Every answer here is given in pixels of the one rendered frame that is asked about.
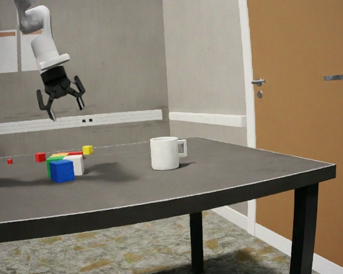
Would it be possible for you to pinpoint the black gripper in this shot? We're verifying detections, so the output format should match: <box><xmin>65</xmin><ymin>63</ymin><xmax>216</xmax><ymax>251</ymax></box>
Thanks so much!
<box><xmin>36</xmin><ymin>65</ymin><xmax>85</xmax><ymax>121</ymax></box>

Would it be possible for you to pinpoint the green cube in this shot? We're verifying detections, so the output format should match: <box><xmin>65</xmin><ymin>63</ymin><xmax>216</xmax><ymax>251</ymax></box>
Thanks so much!
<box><xmin>46</xmin><ymin>156</ymin><xmax>66</xmax><ymax>177</ymax></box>

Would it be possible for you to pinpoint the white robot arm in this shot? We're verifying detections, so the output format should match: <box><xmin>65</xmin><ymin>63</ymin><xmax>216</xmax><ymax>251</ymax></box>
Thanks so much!
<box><xmin>14</xmin><ymin>0</ymin><xmax>70</xmax><ymax>74</ymax></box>

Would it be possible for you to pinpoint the white mug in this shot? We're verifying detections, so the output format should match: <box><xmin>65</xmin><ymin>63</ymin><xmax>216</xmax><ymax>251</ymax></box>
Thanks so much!
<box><xmin>150</xmin><ymin>137</ymin><xmax>187</xmax><ymax>170</ymax></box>

